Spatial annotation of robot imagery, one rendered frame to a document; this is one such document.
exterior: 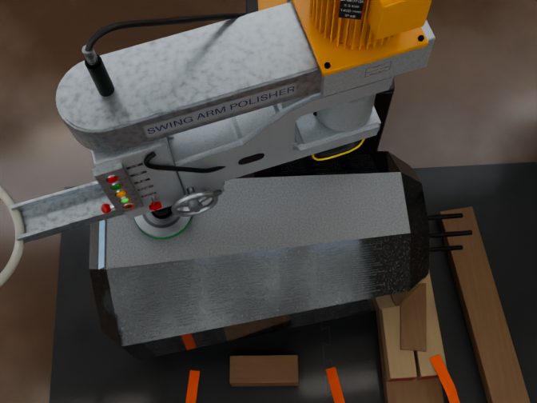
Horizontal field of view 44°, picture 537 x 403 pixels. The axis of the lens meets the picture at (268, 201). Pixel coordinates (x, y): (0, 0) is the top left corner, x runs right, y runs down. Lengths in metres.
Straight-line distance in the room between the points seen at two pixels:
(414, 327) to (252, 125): 1.42
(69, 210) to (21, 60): 1.85
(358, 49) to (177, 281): 1.16
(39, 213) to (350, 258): 1.09
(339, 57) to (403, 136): 1.90
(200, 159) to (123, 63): 0.38
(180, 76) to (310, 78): 0.33
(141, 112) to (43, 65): 2.32
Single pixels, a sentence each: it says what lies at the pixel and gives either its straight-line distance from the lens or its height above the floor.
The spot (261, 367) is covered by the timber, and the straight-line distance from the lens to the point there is 3.03.
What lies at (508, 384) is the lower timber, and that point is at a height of 0.09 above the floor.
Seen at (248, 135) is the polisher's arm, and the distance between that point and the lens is 1.95.
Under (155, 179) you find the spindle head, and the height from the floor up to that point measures 1.35.
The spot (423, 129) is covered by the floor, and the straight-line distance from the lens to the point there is 3.62.
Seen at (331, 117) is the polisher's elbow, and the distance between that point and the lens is 2.07.
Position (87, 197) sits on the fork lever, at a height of 1.08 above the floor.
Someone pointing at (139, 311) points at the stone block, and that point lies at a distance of 2.56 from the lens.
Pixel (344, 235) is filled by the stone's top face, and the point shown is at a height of 0.82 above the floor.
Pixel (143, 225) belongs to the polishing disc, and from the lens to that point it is 2.45.
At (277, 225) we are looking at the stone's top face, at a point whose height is 0.82.
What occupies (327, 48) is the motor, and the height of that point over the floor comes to 1.71.
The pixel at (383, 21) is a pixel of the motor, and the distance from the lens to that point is 1.54.
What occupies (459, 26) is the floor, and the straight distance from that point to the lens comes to 4.00.
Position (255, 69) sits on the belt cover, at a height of 1.69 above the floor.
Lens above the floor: 3.13
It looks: 68 degrees down
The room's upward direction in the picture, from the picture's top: 4 degrees counter-clockwise
